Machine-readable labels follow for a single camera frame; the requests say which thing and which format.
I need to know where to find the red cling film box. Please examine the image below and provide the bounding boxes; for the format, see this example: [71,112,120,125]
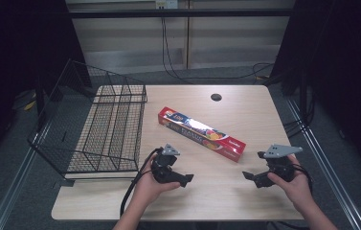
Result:
[157,106,247,163]

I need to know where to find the person's right hand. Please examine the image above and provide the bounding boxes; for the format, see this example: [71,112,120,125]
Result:
[266,154,312,207]

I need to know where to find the black curtain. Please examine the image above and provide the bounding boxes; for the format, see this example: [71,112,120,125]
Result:
[268,0,361,180]
[0,0,93,180]

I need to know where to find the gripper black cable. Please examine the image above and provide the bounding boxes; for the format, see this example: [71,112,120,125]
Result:
[119,147,164,219]
[291,163,314,195]

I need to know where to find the white wall socket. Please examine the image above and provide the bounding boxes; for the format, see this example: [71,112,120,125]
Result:
[154,0,179,10]

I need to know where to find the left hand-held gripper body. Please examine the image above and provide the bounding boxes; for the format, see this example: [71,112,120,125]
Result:
[150,143,182,185]

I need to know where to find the metal floor rail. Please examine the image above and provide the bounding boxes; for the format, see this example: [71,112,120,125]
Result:
[0,123,53,230]
[285,97,361,230]

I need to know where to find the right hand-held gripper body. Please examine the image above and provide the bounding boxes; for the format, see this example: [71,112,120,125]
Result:
[257,144,304,187]

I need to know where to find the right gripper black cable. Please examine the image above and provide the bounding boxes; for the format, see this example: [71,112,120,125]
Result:
[291,163,314,195]

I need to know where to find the black wire basket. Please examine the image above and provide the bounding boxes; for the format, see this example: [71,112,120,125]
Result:
[27,58,148,180]

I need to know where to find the bundle of black cables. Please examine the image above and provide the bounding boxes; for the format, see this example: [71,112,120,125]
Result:
[282,92,318,139]

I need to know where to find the black horizontal bar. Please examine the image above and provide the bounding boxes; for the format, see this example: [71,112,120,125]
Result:
[68,8,295,19]

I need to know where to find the black hanging wall cable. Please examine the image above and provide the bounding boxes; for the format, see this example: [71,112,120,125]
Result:
[160,7,192,84]

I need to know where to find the person's left hand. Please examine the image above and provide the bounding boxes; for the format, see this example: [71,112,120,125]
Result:
[132,154,182,206]

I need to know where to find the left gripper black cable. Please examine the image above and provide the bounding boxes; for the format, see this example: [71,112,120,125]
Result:
[119,147,164,219]

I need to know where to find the yellow floor object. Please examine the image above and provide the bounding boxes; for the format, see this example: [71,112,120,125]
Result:
[14,90,38,112]

